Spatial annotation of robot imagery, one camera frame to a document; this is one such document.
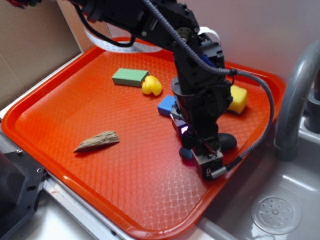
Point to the green rectangular block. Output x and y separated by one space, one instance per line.
129 77

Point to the grey toy faucet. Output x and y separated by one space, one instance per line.
302 93

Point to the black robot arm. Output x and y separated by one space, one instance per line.
169 25

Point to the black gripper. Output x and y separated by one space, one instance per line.
200 108

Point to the black metal bracket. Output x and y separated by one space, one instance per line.
21 178

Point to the blue rectangular block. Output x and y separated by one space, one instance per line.
165 106

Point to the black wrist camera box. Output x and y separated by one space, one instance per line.
207 163

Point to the grey toy sink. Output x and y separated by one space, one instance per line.
228 216

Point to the brown cardboard panel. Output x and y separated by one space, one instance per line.
35 42

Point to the yellow rubber duck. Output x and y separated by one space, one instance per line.
151 85

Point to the sink drain strainer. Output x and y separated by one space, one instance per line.
276 213

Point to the brown wood piece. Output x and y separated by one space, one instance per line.
101 140

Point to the yellow sponge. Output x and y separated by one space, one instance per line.
239 99

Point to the red plastic tray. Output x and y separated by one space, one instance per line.
95 126

